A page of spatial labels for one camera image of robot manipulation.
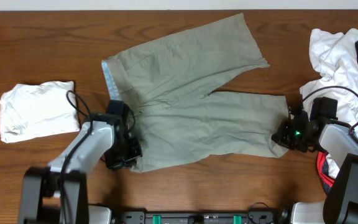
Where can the black mounting rail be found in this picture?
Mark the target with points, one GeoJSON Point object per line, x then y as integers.
{"type": "Point", "coordinates": [258, 216]}

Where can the crumpled white shirt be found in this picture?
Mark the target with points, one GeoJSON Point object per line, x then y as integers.
{"type": "Point", "coordinates": [334, 57]}

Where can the folded white cloth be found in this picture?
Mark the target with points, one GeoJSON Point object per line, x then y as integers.
{"type": "Point", "coordinates": [35, 111]}

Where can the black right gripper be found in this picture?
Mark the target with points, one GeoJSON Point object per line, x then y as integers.
{"type": "Point", "coordinates": [284, 137]}

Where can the khaki green shorts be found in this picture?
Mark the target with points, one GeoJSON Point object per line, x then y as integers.
{"type": "Point", "coordinates": [173, 86]}

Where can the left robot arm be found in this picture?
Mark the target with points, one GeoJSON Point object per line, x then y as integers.
{"type": "Point", "coordinates": [58, 193]}

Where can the red and navy garment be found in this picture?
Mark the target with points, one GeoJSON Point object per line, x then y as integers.
{"type": "Point", "coordinates": [322, 169]}

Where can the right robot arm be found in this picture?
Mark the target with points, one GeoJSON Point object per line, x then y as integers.
{"type": "Point", "coordinates": [320, 130]}

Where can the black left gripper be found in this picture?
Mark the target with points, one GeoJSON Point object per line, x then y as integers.
{"type": "Point", "coordinates": [124, 154]}

